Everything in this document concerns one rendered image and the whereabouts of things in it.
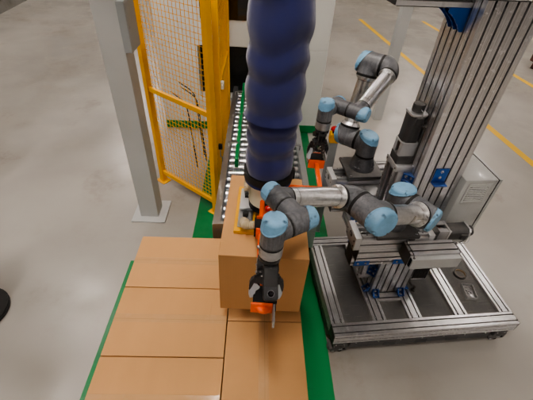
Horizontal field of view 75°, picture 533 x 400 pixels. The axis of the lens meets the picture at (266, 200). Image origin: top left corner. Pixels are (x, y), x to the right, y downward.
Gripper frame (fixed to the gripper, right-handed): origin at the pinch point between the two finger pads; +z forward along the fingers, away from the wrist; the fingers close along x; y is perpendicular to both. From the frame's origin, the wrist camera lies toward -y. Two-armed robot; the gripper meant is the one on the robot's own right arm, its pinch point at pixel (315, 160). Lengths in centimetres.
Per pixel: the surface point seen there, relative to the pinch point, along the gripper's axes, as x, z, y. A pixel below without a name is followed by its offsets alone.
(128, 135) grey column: -130, 34, -75
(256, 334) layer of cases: -27, 68, 64
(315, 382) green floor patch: 12, 122, 62
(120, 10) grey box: -118, -53, -70
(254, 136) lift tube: -34, -32, 38
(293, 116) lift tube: -19, -42, 38
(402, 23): 131, -19, -292
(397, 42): 132, 3, -293
